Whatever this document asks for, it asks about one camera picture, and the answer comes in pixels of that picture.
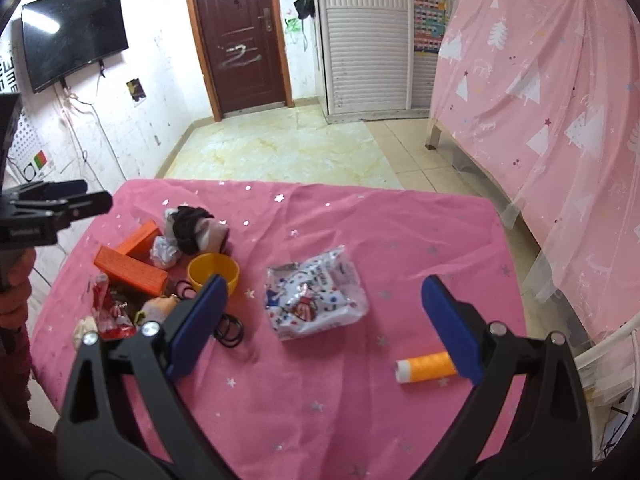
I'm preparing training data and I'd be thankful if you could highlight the pale peach wrapper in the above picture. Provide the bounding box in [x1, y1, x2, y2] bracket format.
[73, 315, 98, 348]

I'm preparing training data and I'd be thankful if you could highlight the person's left hand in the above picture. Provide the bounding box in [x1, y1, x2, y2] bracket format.
[0, 247, 38, 330]

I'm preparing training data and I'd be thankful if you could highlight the dark brown door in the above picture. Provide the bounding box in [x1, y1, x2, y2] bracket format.
[181, 0, 295, 122]

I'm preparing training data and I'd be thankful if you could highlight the red snack packet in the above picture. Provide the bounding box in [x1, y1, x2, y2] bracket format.
[90, 272, 137, 341]

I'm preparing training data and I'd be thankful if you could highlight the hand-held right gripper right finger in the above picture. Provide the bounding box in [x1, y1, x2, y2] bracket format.
[421, 275, 596, 480]

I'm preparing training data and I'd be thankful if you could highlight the brown snack wrapper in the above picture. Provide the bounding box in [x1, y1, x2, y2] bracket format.
[107, 282, 148, 313]

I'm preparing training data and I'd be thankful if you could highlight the black and white cloth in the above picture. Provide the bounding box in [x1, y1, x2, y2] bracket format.
[164, 205, 230, 256]

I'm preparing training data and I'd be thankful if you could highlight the long orange box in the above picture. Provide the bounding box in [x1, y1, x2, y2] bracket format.
[94, 245, 168, 297]

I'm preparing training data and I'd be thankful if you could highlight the pink star tablecloth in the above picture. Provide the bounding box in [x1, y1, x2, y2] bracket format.
[30, 179, 528, 480]

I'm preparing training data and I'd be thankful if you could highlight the white paper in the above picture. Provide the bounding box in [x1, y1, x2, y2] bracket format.
[150, 234, 181, 268]

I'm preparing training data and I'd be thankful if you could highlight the black and white pattern board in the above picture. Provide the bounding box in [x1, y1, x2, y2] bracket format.
[0, 52, 55, 183]

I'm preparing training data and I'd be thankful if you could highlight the black wall television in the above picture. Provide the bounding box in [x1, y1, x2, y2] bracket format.
[21, 0, 128, 94]

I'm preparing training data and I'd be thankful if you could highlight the short orange box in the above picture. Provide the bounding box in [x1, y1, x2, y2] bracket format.
[114, 220, 163, 261]

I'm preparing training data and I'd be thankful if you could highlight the pink tree-print curtain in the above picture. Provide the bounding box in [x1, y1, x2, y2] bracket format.
[430, 0, 640, 341]

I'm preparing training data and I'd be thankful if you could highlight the white louvered wardrobe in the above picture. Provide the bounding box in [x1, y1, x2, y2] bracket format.
[312, 0, 461, 123]

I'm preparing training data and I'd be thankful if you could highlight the colourful wall poster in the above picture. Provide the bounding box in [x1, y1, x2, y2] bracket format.
[412, 0, 447, 56]

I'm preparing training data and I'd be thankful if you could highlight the white metal rack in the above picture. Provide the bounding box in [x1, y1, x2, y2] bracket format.
[575, 310, 640, 461]

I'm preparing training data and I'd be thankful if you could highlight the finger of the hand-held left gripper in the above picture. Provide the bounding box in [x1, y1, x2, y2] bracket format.
[7, 179, 89, 202]
[9, 191, 114, 225]

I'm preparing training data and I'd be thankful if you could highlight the yellow bowl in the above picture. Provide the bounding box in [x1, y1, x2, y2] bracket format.
[187, 253, 240, 297]

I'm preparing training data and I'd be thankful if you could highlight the white wall cable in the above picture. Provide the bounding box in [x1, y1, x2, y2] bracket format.
[61, 85, 127, 181]

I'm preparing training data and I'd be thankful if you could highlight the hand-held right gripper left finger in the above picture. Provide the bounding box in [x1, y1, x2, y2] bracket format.
[56, 274, 228, 480]

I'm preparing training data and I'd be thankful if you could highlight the printed clear plastic bag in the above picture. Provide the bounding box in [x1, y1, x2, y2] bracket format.
[264, 245, 370, 342]

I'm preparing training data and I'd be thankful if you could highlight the orange thread spool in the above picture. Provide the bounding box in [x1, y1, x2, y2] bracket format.
[395, 351, 458, 385]

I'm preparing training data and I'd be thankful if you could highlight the tan rounded object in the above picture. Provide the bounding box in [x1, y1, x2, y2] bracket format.
[136, 294, 181, 325]

